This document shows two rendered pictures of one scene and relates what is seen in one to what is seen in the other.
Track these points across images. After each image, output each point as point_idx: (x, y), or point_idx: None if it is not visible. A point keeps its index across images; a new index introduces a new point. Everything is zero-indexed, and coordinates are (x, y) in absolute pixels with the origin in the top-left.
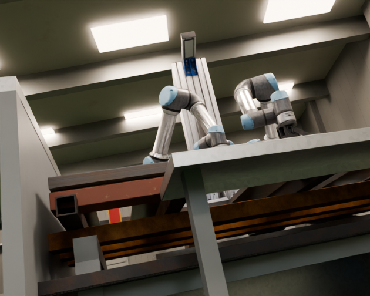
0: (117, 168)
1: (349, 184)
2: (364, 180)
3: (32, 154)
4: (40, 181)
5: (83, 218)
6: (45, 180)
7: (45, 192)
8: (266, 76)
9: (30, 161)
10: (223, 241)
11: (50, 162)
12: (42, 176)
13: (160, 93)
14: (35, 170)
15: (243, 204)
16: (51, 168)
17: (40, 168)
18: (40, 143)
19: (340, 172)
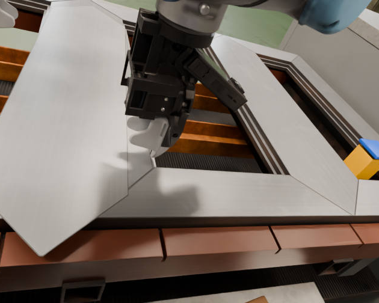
0: (259, 44)
1: (8, 47)
2: None
3: (311, 39)
4: (318, 62)
5: (292, 95)
6: (336, 67)
7: (325, 75)
8: None
9: (303, 43)
10: (157, 301)
11: None
12: (328, 60)
13: None
14: (310, 51)
15: None
16: None
17: (327, 53)
18: (349, 32)
19: (35, 32)
